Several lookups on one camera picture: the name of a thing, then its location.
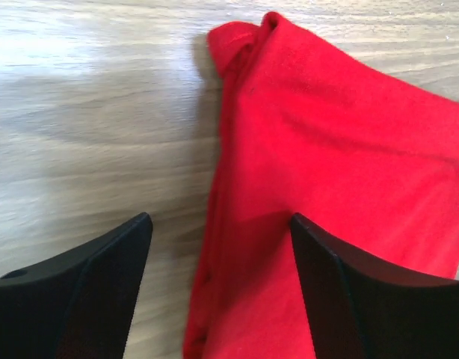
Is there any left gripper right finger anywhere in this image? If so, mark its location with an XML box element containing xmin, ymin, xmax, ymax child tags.
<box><xmin>290</xmin><ymin>213</ymin><xmax>459</xmax><ymax>358</ymax></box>

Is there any red t-shirt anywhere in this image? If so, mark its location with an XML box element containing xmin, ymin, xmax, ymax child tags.
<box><xmin>182</xmin><ymin>12</ymin><xmax>459</xmax><ymax>358</ymax></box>

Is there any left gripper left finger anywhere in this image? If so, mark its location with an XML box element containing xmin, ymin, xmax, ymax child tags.
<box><xmin>0</xmin><ymin>213</ymin><xmax>153</xmax><ymax>358</ymax></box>

